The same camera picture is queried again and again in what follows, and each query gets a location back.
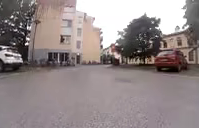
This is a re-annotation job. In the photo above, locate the distant building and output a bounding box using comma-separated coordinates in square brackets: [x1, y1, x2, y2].
[101, 43, 122, 65]

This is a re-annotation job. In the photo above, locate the grey asphalt road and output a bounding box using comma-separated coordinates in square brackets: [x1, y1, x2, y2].
[0, 63, 199, 128]

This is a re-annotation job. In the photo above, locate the broad dark tree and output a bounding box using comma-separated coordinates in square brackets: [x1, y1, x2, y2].
[115, 13, 164, 65]

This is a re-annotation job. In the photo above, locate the tall beige building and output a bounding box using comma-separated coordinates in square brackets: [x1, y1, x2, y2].
[27, 0, 103, 66]

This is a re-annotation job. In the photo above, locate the street lamp pole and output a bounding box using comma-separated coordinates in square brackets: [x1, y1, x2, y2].
[31, 19, 41, 64]

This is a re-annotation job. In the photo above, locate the red car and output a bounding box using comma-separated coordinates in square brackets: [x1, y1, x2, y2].
[153, 49, 189, 73]

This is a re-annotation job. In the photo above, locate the yellow building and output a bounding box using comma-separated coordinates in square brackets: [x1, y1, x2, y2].
[120, 29, 199, 66]

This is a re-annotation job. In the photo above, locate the white car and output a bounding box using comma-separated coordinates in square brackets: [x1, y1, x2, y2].
[0, 44, 24, 73]

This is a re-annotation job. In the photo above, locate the tall dark tree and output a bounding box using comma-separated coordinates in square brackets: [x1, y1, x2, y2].
[0, 0, 38, 61]

